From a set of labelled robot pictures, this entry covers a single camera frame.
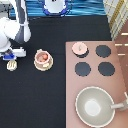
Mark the white and blue gripper body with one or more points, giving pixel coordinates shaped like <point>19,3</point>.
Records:
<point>13,54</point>

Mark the pink cooking pot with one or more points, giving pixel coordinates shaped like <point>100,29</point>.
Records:
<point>42,53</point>

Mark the pink pot lid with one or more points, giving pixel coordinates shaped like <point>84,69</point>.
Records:
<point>76,44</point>

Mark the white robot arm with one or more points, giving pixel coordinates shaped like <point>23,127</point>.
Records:
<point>17,30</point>

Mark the beige round plate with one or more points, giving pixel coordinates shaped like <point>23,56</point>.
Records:
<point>44,68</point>

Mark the black burner front left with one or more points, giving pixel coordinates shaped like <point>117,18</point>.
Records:
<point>82,69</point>

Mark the pink stove top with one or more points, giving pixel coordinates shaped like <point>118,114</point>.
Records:
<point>113,84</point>

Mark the black burner back right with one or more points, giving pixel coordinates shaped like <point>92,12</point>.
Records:
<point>103,51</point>

